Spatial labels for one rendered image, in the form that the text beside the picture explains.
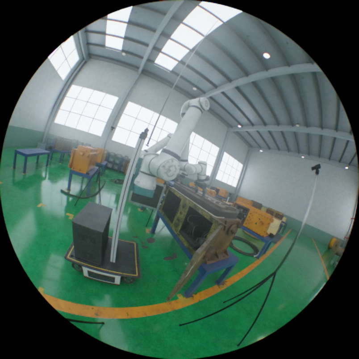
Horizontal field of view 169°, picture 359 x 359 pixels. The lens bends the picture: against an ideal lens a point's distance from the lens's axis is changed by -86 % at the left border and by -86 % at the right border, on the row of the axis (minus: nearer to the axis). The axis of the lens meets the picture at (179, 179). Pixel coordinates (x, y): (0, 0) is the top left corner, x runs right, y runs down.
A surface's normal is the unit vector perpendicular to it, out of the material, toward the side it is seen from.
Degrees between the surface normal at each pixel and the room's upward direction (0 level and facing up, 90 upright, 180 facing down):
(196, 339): 0
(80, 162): 90
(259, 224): 90
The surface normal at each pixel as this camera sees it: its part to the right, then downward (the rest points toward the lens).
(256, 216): -0.83, -0.25
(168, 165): 0.53, 0.32
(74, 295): 0.33, -0.94
